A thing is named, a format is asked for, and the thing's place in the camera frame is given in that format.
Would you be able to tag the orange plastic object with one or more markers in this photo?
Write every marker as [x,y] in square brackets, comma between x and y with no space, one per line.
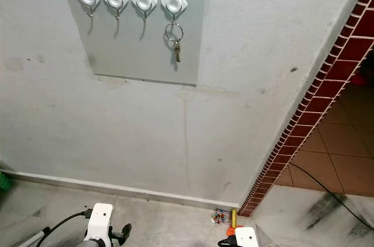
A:
[230,230]

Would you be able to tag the yellow stick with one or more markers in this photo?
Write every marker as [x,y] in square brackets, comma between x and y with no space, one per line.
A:
[234,218]

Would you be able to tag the grey skirting board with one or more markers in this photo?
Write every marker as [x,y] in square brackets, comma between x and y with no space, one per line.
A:
[123,188]

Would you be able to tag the silver rod black tip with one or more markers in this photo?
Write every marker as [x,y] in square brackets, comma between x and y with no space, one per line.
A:
[35,237]

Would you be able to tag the green plastic object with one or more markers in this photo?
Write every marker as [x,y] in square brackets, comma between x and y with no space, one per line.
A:
[5,181]

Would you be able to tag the small colourful wrapper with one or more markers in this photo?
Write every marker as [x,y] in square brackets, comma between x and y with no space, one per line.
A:
[220,216]

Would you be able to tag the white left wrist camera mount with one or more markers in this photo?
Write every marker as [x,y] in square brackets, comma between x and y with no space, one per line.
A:
[99,219]

